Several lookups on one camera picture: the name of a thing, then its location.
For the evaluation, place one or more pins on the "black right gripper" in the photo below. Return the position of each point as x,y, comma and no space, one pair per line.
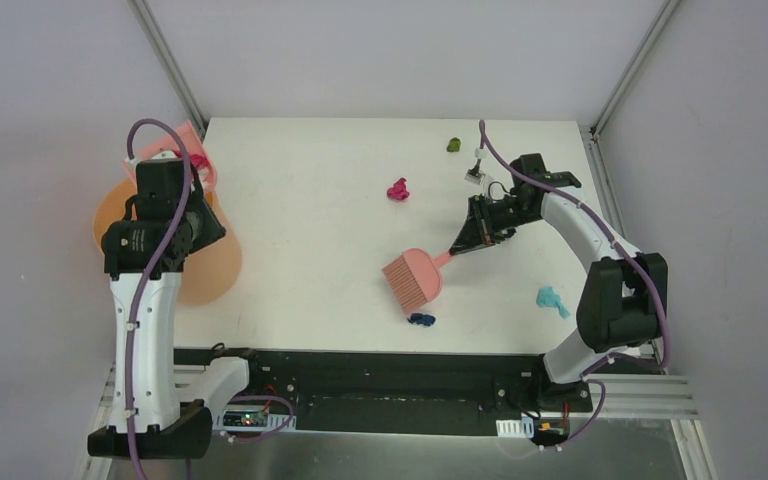
475,233

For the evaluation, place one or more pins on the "pink hand brush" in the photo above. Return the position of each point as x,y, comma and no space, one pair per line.
415,278

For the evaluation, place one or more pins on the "pink plastic dustpan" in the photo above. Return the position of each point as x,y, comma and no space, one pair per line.
167,145

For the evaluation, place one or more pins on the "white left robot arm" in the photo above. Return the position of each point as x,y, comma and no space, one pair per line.
167,220

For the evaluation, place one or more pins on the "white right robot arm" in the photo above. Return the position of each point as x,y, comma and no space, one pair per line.
623,301

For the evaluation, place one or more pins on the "magenta paper scrap centre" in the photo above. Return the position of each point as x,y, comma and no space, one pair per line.
398,191

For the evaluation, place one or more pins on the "green paper scrap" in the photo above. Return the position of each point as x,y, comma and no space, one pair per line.
454,145

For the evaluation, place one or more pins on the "light blue paper scrap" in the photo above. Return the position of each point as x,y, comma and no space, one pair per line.
547,297

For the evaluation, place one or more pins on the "dark blue paper scrap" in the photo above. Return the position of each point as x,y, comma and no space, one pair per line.
421,319

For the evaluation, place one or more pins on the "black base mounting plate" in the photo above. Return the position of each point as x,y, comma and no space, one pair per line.
398,393

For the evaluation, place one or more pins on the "orange plastic bucket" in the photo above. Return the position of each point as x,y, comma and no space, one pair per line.
209,273

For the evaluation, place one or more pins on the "magenta paper scrap by bucket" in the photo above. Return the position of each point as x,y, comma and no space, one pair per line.
203,167

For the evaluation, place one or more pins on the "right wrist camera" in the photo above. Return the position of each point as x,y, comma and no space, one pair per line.
475,174

